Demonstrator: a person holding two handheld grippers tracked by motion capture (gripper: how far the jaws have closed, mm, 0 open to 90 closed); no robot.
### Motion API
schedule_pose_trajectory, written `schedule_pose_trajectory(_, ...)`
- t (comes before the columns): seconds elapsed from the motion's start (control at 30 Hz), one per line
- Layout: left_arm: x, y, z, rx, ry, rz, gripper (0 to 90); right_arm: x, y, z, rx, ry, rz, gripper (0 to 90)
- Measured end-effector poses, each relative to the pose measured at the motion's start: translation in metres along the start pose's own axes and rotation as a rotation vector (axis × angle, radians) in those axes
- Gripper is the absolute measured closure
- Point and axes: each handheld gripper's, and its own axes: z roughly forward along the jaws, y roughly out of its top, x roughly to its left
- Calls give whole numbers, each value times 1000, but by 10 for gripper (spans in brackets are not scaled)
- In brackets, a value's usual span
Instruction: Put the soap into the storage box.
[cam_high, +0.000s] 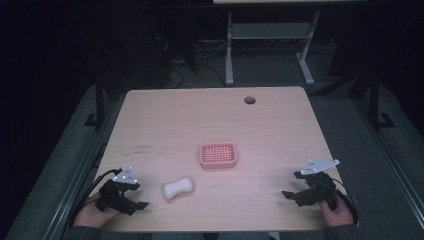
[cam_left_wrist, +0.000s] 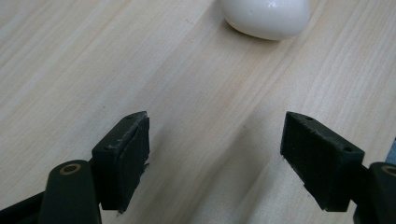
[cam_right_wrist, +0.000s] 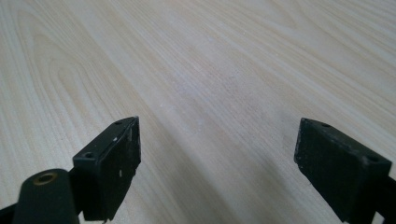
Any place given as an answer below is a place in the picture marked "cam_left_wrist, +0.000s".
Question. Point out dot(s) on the blue-grey object at table edge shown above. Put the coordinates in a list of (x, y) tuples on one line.
[(391, 154)]

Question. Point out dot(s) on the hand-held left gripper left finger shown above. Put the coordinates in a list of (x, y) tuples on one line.
[(121, 165)]

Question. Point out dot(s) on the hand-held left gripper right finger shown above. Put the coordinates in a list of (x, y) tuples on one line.
[(320, 161)]

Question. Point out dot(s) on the white glossy ceramic bowl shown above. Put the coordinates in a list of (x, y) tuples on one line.
[(266, 18)]

